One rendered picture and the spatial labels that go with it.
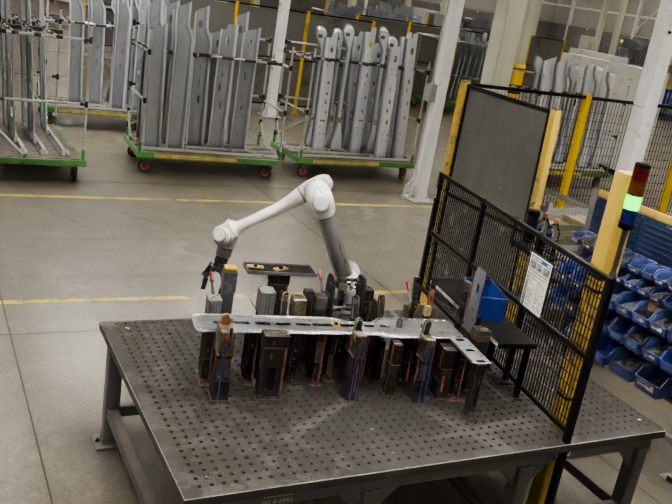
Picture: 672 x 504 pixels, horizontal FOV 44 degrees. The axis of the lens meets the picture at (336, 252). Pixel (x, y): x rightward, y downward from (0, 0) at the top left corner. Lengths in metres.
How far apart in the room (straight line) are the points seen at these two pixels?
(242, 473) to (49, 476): 1.45
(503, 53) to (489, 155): 5.16
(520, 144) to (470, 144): 0.65
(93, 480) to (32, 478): 0.30
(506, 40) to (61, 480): 8.88
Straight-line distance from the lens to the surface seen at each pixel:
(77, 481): 4.58
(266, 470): 3.50
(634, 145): 8.39
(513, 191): 6.49
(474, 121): 6.96
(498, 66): 11.79
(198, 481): 3.37
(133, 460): 4.32
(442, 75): 11.01
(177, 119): 10.76
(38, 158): 9.71
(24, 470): 4.67
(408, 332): 4.21
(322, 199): 4.33
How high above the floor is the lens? 2.60
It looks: 18 degrees down
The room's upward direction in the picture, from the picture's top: 9 degrees clockwise
